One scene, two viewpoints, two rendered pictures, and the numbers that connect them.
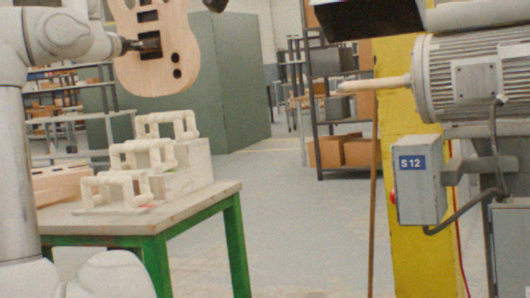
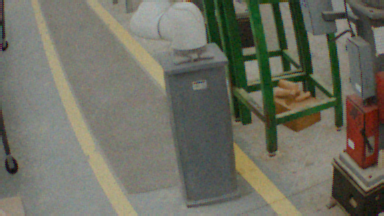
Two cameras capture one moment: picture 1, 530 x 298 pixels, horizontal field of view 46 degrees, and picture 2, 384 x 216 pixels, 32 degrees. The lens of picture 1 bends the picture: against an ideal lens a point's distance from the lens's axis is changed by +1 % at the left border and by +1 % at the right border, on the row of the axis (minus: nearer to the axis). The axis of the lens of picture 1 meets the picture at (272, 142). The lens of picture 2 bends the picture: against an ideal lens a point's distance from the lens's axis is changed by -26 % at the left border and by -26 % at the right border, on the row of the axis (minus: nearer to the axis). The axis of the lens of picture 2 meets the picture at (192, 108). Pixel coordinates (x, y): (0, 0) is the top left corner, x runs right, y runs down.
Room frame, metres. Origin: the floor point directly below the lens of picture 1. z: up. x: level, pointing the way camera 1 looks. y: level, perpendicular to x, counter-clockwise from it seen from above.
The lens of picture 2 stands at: (-1.04, -2.51, 1.98)
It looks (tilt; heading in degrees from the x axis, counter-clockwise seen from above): 22 degrees down; 51
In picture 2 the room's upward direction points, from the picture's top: 8 degrees counter-clockwise
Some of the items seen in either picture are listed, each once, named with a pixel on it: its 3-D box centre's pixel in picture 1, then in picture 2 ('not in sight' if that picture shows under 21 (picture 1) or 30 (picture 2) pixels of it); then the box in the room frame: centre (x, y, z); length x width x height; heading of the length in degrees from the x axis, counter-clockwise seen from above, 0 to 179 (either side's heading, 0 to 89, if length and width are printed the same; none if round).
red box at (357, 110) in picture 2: not in sight; (362, 125); (1.52, -0.60, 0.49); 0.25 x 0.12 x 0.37; 66
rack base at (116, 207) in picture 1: (119, 207); not in sight; (2.00, 0.52, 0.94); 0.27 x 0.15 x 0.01; 65
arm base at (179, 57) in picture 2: not in sight; (191, 51); (1.30, 0.35, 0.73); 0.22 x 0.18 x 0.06; 58
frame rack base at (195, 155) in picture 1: (170, 165); not in sight; (2.27, 0.39, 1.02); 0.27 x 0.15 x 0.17; 65
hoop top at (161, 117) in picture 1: (157, 118); not in sight; (2.24, 0.40, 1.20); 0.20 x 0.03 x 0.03; 64
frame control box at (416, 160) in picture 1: (450, 187); (329, 21); (1.51, -0.43, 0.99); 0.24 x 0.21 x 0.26; 66
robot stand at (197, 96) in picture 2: not in sight; (201, 128); (1.31, 0.37, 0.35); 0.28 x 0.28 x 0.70; 58
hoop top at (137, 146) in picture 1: (133, 147); not in sight; (2.10, 0.47, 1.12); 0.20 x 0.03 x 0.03; 64
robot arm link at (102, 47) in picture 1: (83, 41); not in sight; (1.96, 0.55, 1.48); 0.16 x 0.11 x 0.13; 154
